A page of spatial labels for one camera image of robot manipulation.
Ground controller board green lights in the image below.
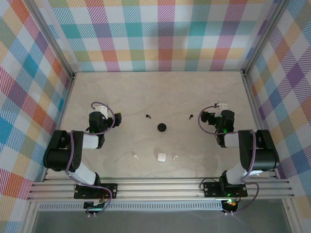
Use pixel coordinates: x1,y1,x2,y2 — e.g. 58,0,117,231
83,199,108,211

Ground controller board orange part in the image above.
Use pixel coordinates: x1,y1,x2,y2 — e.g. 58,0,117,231
221,199,238,209

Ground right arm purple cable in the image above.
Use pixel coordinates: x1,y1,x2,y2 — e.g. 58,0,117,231
198,104,259,216

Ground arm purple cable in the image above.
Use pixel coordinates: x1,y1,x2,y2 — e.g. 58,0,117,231
65,101,115,216
198,104,259,216

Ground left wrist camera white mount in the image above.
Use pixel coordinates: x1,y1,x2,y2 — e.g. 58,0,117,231
95,103,108,118

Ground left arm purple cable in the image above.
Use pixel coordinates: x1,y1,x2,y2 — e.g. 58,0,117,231
65,101,115,216

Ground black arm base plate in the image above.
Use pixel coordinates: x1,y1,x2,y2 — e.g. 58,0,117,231
73,183,119,200
202,181,249,199

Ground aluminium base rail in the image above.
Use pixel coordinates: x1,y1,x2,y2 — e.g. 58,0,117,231
26,178,296,202

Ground aluminium frame post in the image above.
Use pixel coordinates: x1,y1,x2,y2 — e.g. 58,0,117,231
28,0,76,81
241,0,292,76

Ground grey slotted cable duct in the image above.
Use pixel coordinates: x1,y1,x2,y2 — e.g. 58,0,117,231
38,200,225,212

